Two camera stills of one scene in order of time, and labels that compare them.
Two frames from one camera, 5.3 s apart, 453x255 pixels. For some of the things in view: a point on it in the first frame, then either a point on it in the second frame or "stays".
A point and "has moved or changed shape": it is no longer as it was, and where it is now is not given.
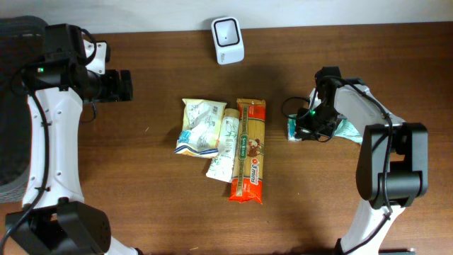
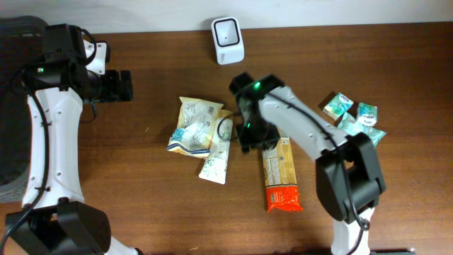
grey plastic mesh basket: [21, 37] stays
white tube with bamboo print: [222, 167] has moved or changed shape
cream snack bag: [202, 123] has moved or changed shape
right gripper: [306, 134] to [269, 143]
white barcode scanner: [228, 40] stays
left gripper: [117, 92] stays
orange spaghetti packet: [248, 159] to [282, 190]
